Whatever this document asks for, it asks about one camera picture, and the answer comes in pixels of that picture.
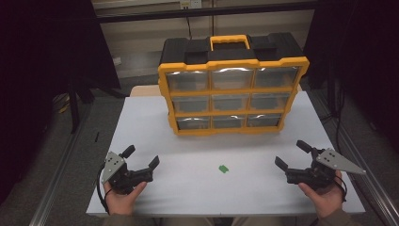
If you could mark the person's left hand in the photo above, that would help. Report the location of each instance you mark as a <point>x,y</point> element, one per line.
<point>120,203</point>

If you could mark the wooden table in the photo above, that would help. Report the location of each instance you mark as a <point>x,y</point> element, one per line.
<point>144,91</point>

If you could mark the person's right hand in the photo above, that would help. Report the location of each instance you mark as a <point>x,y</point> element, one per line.
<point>327,199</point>

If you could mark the dark metal stand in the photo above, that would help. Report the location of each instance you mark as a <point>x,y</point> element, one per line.
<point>74,109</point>

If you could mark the white wall outlet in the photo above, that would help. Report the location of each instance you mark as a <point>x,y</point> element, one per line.
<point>191,3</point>

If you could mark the aluminium floor rail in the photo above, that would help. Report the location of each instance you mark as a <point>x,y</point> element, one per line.
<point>58,175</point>
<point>370,175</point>

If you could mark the yellow black drawer organizer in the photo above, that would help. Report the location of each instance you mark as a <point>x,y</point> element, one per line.
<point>194,47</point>

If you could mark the small green plastic part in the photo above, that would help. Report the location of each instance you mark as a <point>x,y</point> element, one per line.
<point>223,169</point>

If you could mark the black horizontal bar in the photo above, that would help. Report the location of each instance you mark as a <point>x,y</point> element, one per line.
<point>200,12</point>

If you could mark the clear plastic organizer drawer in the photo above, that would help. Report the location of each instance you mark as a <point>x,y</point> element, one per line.
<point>193,123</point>
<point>190,104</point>

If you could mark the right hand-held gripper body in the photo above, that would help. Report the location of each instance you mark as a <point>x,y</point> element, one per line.
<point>332,160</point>

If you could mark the grid of clear bins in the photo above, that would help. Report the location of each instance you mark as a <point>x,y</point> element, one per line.
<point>232,78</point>

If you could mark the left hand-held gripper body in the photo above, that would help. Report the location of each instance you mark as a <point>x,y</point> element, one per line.
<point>114,166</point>

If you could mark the small white floor object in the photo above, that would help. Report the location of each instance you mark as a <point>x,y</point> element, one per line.
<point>117,61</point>

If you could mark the black curtain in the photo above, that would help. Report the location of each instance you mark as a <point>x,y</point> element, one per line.
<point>37,62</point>
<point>367,56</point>

